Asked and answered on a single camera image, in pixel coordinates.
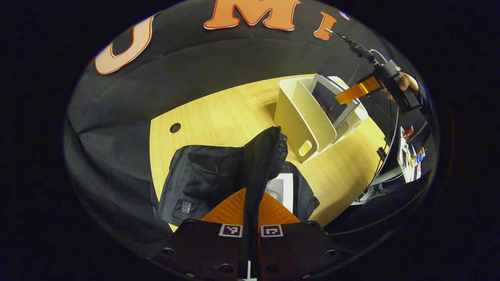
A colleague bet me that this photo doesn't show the blue cover book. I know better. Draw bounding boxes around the blue cover book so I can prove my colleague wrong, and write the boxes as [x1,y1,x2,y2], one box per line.
[309,73,360,129]

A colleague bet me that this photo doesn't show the white cluttered side table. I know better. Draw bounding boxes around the white cluttered side table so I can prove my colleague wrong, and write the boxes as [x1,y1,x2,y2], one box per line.
[396,125,427,183]

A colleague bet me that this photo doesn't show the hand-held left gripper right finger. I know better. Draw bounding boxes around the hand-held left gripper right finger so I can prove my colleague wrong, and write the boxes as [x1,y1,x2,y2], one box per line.
[258,191,345,280]

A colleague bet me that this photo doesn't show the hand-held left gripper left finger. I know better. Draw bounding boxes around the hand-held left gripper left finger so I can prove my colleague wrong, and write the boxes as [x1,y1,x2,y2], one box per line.
[154,187,248,281]

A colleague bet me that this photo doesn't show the white spine book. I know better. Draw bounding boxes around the white spine book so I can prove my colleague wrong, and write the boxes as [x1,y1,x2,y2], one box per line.
[266,174,294,213]

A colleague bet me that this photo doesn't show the white bookshelf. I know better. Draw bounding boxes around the white bookshelf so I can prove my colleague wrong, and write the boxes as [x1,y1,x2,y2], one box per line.
[273,75,368,164]

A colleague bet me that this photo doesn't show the black schoolbag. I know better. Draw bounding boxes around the black schoolbag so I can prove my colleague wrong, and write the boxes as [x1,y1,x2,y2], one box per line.
[158,126,320,235]

